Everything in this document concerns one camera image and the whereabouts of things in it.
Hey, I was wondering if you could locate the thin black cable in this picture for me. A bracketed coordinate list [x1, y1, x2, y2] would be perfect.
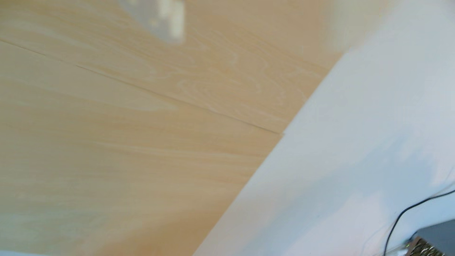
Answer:
[383, 188, 455, 256]

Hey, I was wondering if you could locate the grey device with circuit board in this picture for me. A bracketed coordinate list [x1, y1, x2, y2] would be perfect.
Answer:
[403, 219, 455, 256]

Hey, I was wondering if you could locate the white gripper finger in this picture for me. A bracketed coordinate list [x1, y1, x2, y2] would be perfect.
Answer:
[117, 0, 186, 45]
[328, 0, 391, 55]

